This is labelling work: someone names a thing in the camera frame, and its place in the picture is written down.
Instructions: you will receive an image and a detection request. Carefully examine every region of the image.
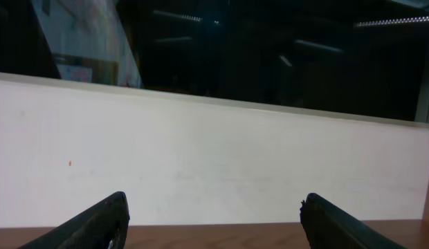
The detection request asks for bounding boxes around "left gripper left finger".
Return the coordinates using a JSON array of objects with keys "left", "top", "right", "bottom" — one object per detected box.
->
[{"left": 19, "top": 192, "right": 130, "bottom": 249}]

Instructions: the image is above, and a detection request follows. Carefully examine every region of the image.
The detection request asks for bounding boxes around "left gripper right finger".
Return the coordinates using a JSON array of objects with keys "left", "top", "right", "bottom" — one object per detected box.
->
[{"left": 300, "top": 193, "right": 404, "bottom": 249}]

